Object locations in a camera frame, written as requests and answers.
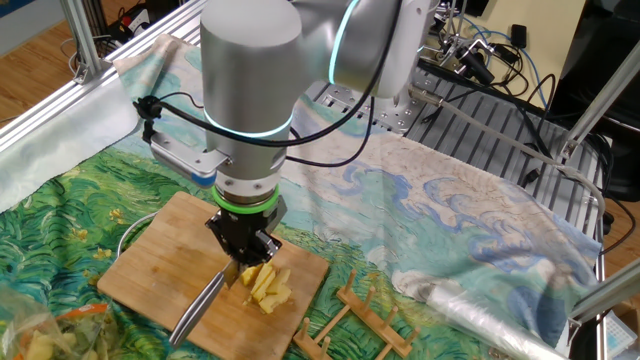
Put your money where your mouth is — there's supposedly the aluminium frame beam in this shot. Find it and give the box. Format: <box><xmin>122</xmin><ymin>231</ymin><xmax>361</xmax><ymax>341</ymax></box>
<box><xmin>569</xmin><ymin>257</ymin><xmax>640</xmax><ymax>324</ymax></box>

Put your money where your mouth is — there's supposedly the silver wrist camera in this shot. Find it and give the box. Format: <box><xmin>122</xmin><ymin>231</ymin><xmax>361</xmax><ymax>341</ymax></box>
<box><xmin>149</xmin><ymin>132</ymin><xmax>234</xmax><ymax>189</ymax></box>

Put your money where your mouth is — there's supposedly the steel cleaver knife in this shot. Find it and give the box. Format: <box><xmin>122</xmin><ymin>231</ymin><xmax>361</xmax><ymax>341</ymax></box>
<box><xmin>168</xmin><ymin>197</ymin><xmax>289</xmax><ymax>350</ymax></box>

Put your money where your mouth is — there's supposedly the black clamp mount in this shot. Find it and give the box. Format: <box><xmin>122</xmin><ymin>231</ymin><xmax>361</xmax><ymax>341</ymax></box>
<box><xmin>434</xmin><ymin>34</ymin><xmax>501</xmax><ymax>86</ymax></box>

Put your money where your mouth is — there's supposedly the wooden peg rack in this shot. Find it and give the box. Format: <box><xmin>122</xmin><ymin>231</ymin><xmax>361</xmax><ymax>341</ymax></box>
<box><xmin>292</xmin><ymin>269</ymin><xmax>421</xmax><ymax>360</ymax></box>

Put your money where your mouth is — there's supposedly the bamboo cutting board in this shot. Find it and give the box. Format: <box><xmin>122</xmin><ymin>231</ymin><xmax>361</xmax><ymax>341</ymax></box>
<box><xmin>97</xmin><ymin>191</ymin><xmax>331</xmax><ymax>360</ymax></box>

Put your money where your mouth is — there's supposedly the black red power strip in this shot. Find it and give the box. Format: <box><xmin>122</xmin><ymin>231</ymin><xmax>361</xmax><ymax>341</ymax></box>
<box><xmin>107</xmin><ymin>4</ymin><xmax>151</xmax><ymax>44</ymax></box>

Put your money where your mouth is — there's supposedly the plastic bag with orange label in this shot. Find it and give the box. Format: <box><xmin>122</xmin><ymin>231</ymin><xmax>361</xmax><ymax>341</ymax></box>
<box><xmin>0</xmin><ymin>287</ymin><xmax>121</xmax><ymax>360</ymax></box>

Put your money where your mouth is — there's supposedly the aluminium frame post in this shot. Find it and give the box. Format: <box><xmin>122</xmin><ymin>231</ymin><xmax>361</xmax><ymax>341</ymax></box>
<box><xmin>58</xmin><ymin>0</ymin><xmax>114</xmax><ymax>85</ymax></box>
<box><xmin>555</xmin><ymin>38</ymin><xmax>640</xmax><ymax>162</ymax></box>

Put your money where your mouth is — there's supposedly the painted landscape tablecloth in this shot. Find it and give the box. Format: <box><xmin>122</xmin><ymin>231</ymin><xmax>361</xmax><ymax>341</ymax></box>
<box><xmin>0</xmin><ymin>33</ymin><xmax>601</xmax><ymax>360</ymax></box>

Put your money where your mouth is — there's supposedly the plastic wrap roll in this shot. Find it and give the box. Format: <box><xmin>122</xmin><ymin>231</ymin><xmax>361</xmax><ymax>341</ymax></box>
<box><xmin>392</xmin><ymin>272</ymin><xmax>569</xmax><ymax>360</ymax></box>

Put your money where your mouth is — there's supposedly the white perforated box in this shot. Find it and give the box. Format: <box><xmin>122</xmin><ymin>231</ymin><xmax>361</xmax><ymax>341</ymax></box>
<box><xmin>602</xmin><ymin>309</ymin><xmax>626</xmax><ymax>360</ymax></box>

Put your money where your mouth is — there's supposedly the black power adapter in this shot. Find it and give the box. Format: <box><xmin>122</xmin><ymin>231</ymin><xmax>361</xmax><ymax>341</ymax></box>
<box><xmin>509</xmin><ymin>23</ymin><xmax>529</xmax><ymax>50</ymax></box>

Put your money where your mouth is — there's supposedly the black computer tower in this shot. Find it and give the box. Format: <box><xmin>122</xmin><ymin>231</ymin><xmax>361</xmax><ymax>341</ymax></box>
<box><xmin>547</xmin><ymin>0</ymin><xmax>640</xmax><ymax>204</ymax></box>

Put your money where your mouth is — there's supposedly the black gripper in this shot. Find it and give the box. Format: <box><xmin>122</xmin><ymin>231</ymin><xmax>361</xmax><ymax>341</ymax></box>
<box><xmin>205</xmin><ymin>209</ymin><xmax>284</xmax><ymax>266</ymax></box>

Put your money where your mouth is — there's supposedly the grey sheathed cable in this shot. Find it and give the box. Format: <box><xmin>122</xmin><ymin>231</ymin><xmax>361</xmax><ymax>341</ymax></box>
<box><xmin>408</xmin><ymin>84</ymin><xmax>607</xmax><ymax>236</ymax></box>

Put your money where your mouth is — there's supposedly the blue cable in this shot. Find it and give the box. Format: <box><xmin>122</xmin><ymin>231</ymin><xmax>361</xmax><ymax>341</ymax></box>
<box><xmin>452</xmin><ymin>14</ymin><xmax>551</xmax><ymax>109</ymax></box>

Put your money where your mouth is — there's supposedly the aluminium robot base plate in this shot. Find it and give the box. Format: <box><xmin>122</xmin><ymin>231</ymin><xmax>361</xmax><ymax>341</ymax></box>
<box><xmin>307</xmin><ymin>79</ymin><xmax>426</xmax><ymax>135</ymax></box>

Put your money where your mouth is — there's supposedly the black cable plug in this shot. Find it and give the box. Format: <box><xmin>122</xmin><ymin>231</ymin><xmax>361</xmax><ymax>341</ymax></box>
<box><xmin>519</xmin><ymin>167</ymin><xmax>542</xmax><ymax>189</ymax></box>

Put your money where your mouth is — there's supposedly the small yellow potato scrap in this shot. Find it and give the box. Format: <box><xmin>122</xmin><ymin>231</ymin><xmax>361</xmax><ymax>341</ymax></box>
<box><xmin>24</xmin><ymin>329</ymin><xmax>76</xmax><ymax>360</ymax></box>

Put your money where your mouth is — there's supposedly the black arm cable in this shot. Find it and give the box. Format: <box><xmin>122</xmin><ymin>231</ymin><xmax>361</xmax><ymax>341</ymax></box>
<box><xmin>133</xmin><ymin>0</ymin><xmax>401</xmax><ymax>169</ymax></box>

